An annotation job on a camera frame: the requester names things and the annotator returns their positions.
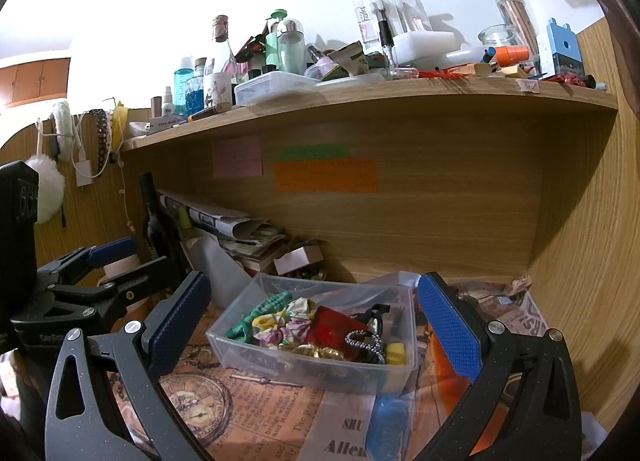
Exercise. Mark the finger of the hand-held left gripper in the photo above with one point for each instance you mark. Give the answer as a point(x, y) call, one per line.
point(112, 250)
point(140, 281)

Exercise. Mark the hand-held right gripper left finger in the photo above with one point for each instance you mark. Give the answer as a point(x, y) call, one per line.
point(177, 311)

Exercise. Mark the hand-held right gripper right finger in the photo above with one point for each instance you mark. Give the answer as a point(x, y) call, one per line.
point(450, 326)

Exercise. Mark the yellow sponge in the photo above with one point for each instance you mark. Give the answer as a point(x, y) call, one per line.
point(395, 353)

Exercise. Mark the green scrunchie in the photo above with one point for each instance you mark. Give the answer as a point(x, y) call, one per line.
point(250, 321)

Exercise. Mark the red velvet pouch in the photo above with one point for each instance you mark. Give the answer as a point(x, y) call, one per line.
point(335, 326)

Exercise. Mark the floral scrunchie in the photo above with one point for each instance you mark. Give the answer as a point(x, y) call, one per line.
point(295, 326)

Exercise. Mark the gold shiny scrunchie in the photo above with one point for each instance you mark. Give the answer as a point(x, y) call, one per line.
point(320, 352)

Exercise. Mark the clear plastic container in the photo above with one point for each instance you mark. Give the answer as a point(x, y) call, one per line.
point(300, 376)

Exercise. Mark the orange poster sheet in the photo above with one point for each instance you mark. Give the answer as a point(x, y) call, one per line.
point(440, 366)

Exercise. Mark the dark glass bottle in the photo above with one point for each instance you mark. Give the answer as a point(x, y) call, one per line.
point(155, 231)

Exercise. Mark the white fluffy puff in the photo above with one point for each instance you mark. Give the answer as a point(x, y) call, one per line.
point(47, 188)

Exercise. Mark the newspaper print paper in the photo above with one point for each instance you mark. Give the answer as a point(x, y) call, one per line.
point(530, 313)

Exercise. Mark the pile of newspapers and books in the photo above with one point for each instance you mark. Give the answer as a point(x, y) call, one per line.
point(240, 226)

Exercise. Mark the blue plastic item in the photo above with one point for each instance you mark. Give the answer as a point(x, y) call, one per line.
point(387, 423)

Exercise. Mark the beaded headband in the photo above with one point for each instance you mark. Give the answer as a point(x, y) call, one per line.
point(102, 131)

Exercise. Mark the vintage clock print paper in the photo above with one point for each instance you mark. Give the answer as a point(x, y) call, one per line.
point(250, 411)

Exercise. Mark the yellow cloth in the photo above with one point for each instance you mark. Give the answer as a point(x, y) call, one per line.
point(119, 123)

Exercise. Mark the white fluffy band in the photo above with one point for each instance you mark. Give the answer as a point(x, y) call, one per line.
point(62, 121)

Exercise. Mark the small cardboard box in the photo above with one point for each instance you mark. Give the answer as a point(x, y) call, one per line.
point(300, 258)

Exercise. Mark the wooden shelf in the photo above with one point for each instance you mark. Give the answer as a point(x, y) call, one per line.
point(450, 191)

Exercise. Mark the white paper box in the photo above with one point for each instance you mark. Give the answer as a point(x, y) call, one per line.
point(165, 122)

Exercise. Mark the pink sticky note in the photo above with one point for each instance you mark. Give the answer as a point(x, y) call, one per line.
point(237, 158)

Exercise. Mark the small white spray bottle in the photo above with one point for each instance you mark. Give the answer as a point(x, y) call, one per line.
point(167, 101)

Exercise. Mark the brown marker pen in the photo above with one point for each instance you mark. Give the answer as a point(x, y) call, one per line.
point(210, 112)

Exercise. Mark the blue beads bottle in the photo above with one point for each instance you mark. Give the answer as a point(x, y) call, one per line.
point(196, 96)

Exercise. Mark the blue liquid bottle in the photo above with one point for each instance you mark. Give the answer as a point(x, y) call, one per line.
point(182, 88)

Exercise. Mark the white printed mug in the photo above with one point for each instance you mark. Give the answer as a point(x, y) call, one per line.
point(217, 91)

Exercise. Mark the orange sticky note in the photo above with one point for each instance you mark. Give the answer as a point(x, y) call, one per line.
point(325, 175)

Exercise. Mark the green sticky note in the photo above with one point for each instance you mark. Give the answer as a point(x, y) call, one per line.
point(312, 151)

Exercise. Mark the clear lidded plastic box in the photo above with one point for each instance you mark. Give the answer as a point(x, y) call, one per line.
point(275, 88)

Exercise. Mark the corked clear glass bottle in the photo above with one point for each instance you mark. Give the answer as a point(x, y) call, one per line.
point(220, 31)

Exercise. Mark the green pump bottle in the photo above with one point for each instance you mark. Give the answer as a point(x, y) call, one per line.
point(272, 48)

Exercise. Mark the clear bottle with silver cap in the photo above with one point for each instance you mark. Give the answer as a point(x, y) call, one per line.
point(291, 53)

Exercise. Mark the orange capped tube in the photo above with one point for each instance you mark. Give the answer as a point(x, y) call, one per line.
point(512, 55)

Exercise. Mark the white foam box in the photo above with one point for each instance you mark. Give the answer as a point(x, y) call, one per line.
point(430, 43)

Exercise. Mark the glass jar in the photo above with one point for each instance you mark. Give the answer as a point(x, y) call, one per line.
point(500, 38)

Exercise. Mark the blue plastic box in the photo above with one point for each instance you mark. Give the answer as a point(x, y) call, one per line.
point(565, 48)

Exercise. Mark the clear tube of pencils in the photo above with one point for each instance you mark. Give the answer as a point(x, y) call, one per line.
point(515, 21)

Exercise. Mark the clear blister pack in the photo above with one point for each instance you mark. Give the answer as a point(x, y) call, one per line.
point(400, 11)

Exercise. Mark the wooden wall cabinet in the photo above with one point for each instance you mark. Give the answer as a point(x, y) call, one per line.
point(35, 81)

